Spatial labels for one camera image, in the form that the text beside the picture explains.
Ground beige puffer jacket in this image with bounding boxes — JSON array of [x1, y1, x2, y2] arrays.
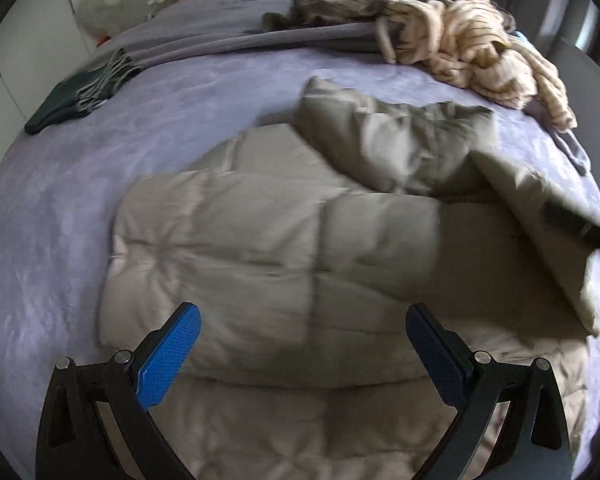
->
[[99, 76, 600, 480]]

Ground grey-brown fur garment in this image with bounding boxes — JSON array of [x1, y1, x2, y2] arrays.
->
[[262, 0, 481, 28]]

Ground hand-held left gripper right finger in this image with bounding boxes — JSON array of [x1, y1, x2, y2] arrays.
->
[[405, 303, 573, 480]]

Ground purple bed blanket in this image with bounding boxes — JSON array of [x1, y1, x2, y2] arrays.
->
[[0, 0, 600, 480]]

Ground white fan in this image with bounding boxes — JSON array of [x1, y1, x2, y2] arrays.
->
[[77, 0, 131, 46]]

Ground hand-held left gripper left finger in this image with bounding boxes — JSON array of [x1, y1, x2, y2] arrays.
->
[[35, 302, 202, 480]]

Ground cream striped fuzzy garment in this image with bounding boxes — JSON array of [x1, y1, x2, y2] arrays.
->
[[377, 0, 578, 133]]

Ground dark green folded cloth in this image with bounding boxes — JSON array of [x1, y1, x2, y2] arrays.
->
[[24, 67, 126, 136]]

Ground bundle of grey hangers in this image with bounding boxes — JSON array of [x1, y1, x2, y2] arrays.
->
[[77, 49, 144, 113]]

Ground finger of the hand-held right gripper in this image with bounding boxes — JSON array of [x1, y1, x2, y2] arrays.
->
[[542, 200, 600, 257]]

